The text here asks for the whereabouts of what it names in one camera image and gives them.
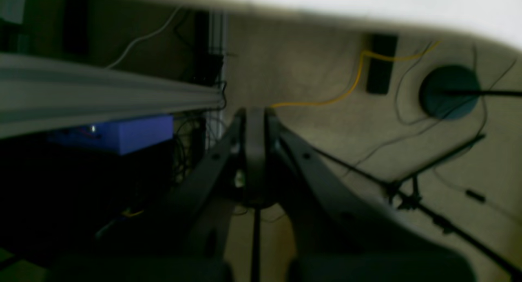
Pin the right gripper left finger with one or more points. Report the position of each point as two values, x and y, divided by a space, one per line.
182 237

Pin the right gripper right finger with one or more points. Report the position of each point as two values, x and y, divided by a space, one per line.
340 237

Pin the blue box under table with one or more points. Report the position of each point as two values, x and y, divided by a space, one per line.
117 137

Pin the grey aluminium frame rail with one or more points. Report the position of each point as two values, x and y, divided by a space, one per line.
38 94

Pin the black tripod stand legs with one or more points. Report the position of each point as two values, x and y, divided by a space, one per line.
474 184

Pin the black power adapter on floor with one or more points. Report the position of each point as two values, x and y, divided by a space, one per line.
380 72

